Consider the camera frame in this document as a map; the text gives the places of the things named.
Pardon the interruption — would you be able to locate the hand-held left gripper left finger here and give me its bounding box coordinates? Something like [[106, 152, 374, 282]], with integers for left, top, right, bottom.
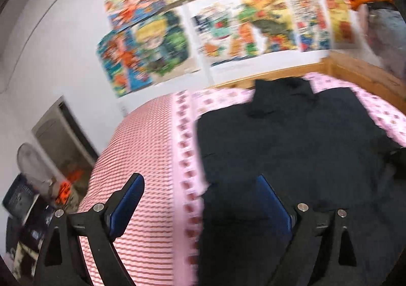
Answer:
[[33, 173, 145, 286]]

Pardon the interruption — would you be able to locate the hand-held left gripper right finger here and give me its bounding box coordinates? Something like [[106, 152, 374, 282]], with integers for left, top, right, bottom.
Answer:
[[256, 174, 371, 286]]

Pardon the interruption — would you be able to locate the black jacket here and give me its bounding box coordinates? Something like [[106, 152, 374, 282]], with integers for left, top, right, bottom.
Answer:
[[194, 77, 406, 286]]

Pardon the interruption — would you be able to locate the orange object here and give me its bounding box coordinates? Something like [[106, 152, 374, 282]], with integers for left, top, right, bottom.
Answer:
[[55, 169, 86, 205]]

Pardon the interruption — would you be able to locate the red white striped mattress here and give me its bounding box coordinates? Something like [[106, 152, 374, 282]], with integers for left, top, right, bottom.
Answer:
[[78, 95, 191, 286]]

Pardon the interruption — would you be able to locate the pink printed bedding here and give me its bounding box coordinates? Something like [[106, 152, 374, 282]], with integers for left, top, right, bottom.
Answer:
[[173, 72, 406, 286]]

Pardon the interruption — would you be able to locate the white fan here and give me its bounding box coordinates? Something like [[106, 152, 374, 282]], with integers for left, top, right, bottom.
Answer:
[[17, 143, 55, 198]]

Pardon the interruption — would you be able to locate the dark printed box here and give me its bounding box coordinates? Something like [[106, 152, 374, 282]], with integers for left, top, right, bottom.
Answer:
[[2, 173, 41, 218]]

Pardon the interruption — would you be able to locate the grey hanging clothing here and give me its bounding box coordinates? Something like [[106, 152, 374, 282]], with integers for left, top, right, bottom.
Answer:
[[358, 3, 406, 79]]

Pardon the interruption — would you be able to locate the grey framed wall opening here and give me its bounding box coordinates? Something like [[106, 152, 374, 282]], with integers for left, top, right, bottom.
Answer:
[[31, 95, 99, 186]]

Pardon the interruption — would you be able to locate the red blue comic wall drawing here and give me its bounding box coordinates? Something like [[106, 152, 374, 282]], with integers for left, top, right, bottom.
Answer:
[[96, 30, 154, 98]]

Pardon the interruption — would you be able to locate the wooden bed frame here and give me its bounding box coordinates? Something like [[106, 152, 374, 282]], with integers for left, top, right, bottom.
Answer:
[[208, 51, 406, 109]]

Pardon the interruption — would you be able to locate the blonde figure green wall drawing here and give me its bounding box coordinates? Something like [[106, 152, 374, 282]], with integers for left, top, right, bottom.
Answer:
[[131, 11, 201, 85]]

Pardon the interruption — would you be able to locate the white fruit wall drawing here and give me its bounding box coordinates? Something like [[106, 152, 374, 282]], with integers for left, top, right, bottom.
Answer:
[[190, 3, 265, 67]]

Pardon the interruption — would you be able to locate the dark green yellow wall drawing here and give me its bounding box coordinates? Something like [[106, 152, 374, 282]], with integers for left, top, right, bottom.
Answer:
[[239, 0, 299, 52]]

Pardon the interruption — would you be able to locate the blue red white wall drawing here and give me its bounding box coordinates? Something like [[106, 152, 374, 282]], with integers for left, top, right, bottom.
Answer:
[[285, 0, 332, 52]]

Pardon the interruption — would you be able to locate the white wall cable conduit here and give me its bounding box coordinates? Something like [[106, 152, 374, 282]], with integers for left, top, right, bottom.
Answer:
[[0, 0, 107, 94]]

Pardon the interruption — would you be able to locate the yellow orange wall drawing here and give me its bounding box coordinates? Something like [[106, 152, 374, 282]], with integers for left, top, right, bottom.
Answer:
[[321, 0, 355, 49]]

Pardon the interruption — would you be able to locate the orange haired figure wall drawing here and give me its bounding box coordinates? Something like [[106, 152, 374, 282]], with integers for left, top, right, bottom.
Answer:
[[104, 0, 167, 30]]

